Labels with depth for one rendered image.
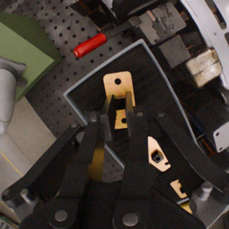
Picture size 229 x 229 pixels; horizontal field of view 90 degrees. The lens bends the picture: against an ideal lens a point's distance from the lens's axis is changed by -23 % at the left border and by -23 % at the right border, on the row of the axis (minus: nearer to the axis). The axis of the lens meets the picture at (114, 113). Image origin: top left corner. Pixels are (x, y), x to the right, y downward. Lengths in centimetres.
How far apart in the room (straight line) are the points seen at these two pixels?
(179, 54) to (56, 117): 69
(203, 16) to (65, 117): 74
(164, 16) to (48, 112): 72
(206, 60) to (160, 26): 12
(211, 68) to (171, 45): 11
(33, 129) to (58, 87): 126
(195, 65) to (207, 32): 14
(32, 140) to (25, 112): 41
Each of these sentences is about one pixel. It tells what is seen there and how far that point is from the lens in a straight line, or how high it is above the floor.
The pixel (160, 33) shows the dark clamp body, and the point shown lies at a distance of 30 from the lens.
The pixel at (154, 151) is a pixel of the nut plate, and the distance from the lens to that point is 26.
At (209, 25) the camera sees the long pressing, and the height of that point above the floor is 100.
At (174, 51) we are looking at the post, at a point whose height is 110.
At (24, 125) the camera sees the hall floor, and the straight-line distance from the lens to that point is 202.
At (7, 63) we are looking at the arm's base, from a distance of 62.
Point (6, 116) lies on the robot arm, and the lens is 50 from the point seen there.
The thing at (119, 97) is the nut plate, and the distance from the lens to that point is 21.
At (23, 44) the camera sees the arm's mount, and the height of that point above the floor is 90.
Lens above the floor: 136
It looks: 66 degrees down
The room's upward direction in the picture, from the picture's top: 169 degrees counter-clockwise
